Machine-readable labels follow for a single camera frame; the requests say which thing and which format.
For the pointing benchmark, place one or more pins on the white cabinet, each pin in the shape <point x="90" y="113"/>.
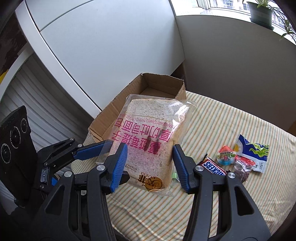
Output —
<point x="95" y="48"/>

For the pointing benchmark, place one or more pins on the blue white soup packet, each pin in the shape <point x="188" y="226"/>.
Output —
<point x="254" y="151"/>

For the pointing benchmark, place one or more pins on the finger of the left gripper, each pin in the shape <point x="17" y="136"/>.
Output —
<point x="92" y="150"/>

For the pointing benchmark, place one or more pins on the brown cardboard box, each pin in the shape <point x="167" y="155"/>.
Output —
<point x="138" y="98"/>

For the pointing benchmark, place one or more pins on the Snickers chocolate bar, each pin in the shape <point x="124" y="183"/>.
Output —
<point x="211" y="166"/>

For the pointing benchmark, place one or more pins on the dark red dates packet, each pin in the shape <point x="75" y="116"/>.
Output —
<point x="242" y="167"/>

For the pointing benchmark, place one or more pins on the potted spider plant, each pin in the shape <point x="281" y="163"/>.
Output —
<point x="265" y="15"/>

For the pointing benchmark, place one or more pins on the round colourful jelly cup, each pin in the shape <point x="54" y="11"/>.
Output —
<point x="226" y="156"/>

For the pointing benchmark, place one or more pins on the packaged toast bread slice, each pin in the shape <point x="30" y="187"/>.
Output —
<point x="150" y="143"/>

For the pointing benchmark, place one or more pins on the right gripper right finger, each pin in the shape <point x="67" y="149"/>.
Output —
<point x="196" y="181"/>

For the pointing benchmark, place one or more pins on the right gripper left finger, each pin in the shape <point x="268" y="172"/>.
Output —
<point x="100" y="183"/>

